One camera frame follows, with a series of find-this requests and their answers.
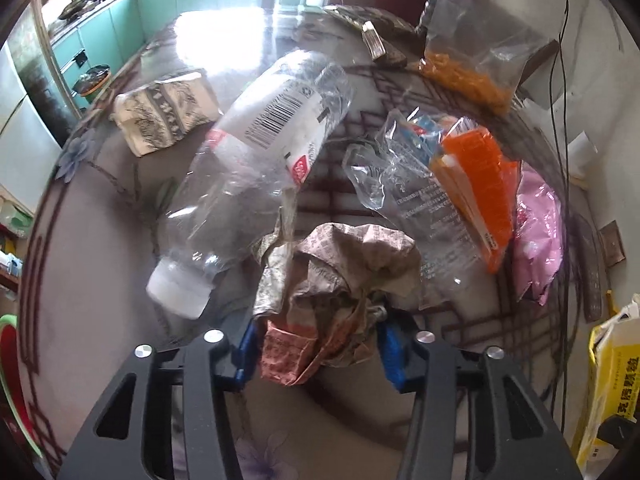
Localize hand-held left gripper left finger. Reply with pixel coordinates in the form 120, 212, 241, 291
57, 317, 261, 480

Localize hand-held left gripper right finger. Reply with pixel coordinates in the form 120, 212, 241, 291
377, 310, 583, 480

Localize printed paper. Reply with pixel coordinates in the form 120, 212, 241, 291
252, 222, 421, 386

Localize clear plastic bottle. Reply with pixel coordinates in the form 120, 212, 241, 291
146, 50, 353, 320

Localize red bucket with green rim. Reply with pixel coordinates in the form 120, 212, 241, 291
0, 312, 46, 461

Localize black white patterned wrapper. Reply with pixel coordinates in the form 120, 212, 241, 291
111, 72, 223, 157

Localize green trash bin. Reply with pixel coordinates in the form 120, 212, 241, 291
72, 64, 112, 107

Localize clear plastic wrapper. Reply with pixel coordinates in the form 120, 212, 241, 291
342, 107, 493, 311

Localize pink plastic bag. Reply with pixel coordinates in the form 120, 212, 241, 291
510, 167, 566, 306

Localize orange snack packet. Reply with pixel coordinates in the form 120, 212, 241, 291
429, 117, 521, 273

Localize yellow white plastic bag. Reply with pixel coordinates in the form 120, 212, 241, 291
575, 295, 640, 471

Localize small wooden plaque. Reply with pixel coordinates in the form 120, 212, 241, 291
599, 225, 627, 266

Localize white refrigerator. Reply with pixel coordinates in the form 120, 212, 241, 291
0, 42, 63, 206

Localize zip bag of orange snacks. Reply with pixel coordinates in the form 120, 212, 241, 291
417, 0, 561, 116

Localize dark patterned box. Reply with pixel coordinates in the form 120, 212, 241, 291
322, 4, 426, 36

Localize teal lower kitchen cabinets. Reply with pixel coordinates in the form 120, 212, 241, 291
47, 0, 278, 73

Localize black wok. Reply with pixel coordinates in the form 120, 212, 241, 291
57, 0, 93, 20

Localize black cable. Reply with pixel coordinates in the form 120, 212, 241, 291
547, 0, 573, 441

